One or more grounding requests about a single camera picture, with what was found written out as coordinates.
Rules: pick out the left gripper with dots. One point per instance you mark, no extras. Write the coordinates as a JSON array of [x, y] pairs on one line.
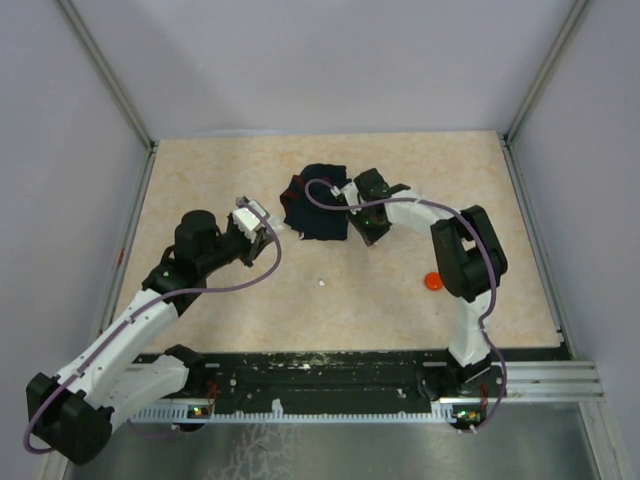
[[254, 249]]

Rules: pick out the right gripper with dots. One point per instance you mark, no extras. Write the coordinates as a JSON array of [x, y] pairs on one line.
[[370, 237]]

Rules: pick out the orange earbud case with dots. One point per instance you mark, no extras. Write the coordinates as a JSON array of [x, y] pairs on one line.
[[433, 281]]

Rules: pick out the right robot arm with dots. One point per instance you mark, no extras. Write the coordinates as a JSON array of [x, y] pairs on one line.
[[469, 257]]

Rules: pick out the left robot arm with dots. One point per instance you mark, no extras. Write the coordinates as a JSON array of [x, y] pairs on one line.
[[75, 411]]

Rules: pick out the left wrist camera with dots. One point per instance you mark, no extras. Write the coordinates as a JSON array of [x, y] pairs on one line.
[[247, 217]]

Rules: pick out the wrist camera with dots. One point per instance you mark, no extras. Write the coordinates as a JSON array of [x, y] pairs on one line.
[[347, 194], [247, 217]]

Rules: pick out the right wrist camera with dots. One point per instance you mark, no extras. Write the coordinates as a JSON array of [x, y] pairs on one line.
[[347, 194]]

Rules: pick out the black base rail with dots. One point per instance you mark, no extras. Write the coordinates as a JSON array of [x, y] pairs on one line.
[[352, 382]]

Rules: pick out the white cable duct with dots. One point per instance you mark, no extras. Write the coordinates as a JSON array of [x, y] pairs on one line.
[[187, 413]]

